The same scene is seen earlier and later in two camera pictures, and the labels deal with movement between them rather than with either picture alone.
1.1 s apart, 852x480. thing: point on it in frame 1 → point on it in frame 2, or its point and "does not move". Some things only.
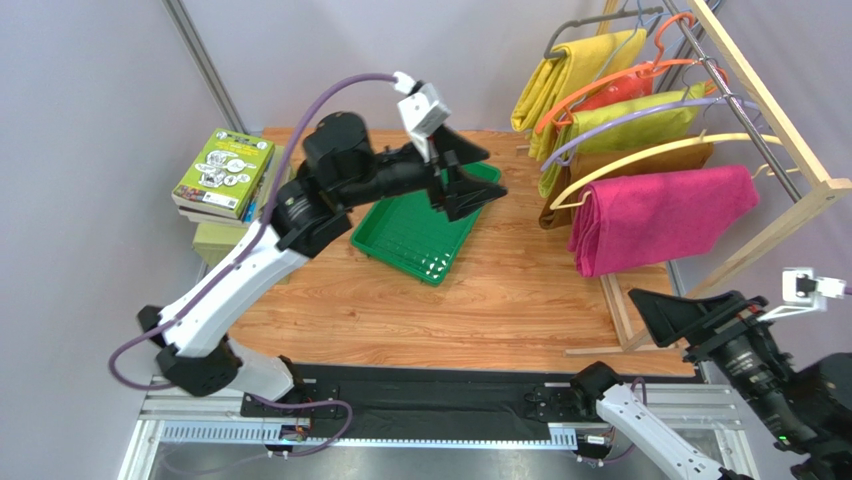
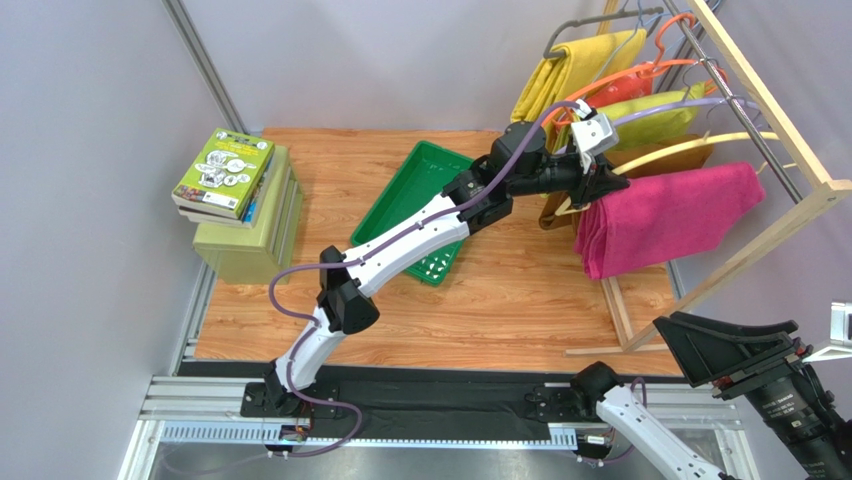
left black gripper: x=461 y=198 → x=598 y=178
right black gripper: x=708 y=329 → x=722 y=356
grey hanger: x=656 y=11 does not move
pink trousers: x=622 y=221 does not move
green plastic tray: x=410 y=234 does not move
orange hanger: x=655 y=66 does not move
